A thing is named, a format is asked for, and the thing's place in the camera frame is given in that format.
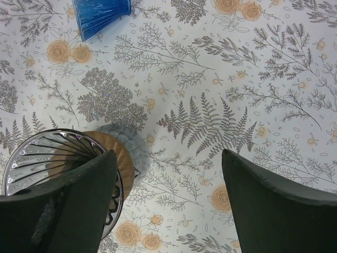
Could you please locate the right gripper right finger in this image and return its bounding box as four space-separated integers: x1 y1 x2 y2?
222 149 336 252

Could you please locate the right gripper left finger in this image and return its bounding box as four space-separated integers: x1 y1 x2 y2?
1 150 117 252

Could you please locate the clear glass dripper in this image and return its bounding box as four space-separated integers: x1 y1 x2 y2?
2 128 124 239

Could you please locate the dark wooden ring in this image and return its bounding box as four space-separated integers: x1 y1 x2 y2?
52 130 136 201

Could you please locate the blue glass dripper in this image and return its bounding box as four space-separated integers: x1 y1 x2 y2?
72 0 132 42

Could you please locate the floral table mat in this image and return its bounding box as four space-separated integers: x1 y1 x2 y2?
1 1 336 252

